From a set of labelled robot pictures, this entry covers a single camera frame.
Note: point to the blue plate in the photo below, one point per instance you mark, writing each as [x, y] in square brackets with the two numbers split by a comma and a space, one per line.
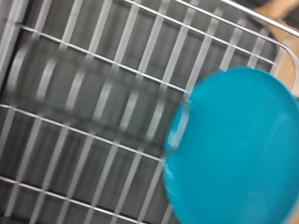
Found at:
[236, 149]

